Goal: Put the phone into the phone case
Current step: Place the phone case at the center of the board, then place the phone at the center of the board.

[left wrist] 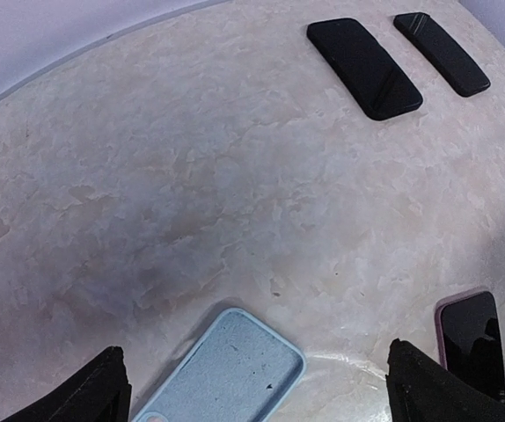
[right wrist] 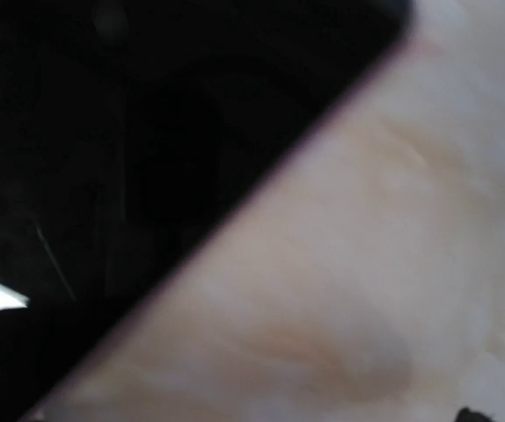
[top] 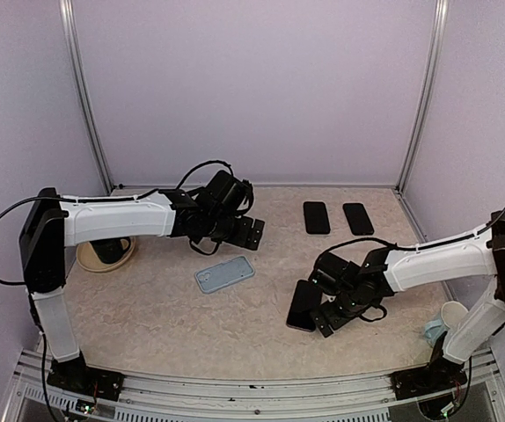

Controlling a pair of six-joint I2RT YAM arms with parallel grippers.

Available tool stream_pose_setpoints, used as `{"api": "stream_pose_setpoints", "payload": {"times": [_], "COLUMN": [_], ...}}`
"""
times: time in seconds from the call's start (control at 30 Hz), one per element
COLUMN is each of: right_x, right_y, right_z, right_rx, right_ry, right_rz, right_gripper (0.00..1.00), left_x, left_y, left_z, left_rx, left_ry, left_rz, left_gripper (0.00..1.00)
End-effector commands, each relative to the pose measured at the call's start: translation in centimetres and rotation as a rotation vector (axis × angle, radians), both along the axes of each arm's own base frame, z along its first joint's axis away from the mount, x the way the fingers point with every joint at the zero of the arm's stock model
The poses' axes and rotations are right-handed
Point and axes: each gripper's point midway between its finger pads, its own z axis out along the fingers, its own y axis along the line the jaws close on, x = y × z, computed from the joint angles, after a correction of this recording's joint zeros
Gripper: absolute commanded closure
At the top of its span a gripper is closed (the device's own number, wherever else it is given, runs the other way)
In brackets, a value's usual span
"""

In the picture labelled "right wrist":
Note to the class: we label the black phone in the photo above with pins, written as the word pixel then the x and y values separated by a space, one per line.
pixel 129 130

